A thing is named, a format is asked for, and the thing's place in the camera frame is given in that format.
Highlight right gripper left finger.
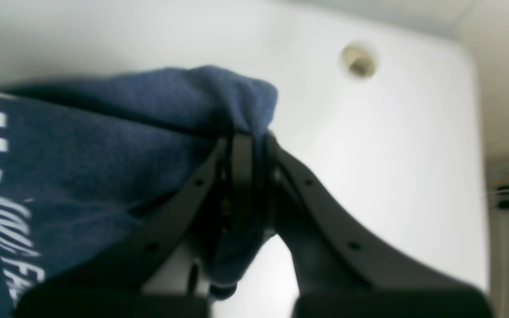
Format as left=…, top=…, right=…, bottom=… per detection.
left=14, top=134, right=255, bottom=318

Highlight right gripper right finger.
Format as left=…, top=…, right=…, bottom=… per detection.
left=265, top=133, right=493, bottom=318

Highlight dark blue T-shirt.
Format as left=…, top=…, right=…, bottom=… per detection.
left=0, top=66, right=278, bottom=318

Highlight left table cable grommet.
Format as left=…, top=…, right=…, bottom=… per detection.
left=339, top=42, right=378, bottom=79

